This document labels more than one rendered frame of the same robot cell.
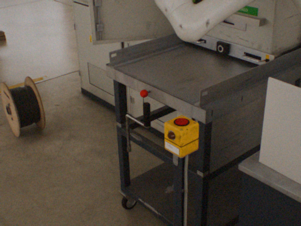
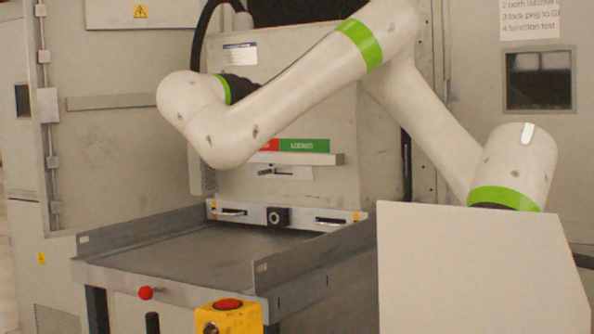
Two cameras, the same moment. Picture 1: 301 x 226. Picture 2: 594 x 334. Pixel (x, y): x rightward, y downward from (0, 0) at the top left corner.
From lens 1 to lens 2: 0.32 m
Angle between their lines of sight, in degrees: 25
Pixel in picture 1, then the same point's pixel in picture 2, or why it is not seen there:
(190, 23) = (225, 133)
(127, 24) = (106, 201)
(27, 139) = not seen: outside the picture
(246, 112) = (336, 311)
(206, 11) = (251, 112)
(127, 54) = (109, 237)
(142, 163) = not seen: outside the picture
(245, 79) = (328, 248)
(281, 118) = (411, 271)
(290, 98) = (420, 228)
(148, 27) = (142, 205)
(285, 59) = not seen: hidden behind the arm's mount
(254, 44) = (330, 200)
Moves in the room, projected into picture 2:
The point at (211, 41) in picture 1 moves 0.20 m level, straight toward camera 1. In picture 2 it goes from (256, 211) to (260, 225)
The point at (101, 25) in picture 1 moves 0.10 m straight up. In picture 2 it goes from (58, 202) to (56, 168)
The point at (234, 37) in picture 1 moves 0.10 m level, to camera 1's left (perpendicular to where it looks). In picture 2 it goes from (296, 196) to (259, 199)
